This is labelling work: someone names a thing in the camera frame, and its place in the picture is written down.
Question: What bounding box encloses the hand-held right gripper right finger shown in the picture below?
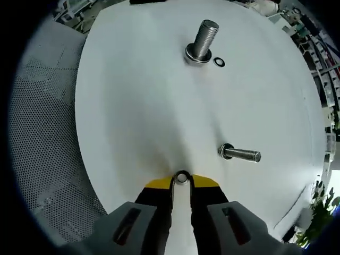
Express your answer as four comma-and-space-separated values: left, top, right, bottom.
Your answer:
189, 174, 303, 255

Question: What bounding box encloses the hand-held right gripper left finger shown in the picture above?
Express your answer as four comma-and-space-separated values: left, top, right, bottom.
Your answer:
57, 176, 176, 255

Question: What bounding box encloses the small threaded stud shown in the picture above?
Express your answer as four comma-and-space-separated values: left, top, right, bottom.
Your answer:
218, 142, 262, 163

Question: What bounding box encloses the large threaded stud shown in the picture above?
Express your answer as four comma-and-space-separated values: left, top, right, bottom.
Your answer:
185, 19, 220, 65

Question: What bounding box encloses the white paper sheet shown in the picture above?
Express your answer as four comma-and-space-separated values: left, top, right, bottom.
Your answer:
273, 183, 324, 231

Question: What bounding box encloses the potted green plant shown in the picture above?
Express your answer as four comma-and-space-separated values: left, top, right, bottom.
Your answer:
296, 180, 340, 247

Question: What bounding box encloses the grey mesh chair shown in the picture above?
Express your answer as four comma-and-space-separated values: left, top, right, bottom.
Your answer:
7, 20, 109, 247

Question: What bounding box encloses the storage shelf rack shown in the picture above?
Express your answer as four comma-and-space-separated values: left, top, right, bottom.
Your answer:
292, 7, 340, 112

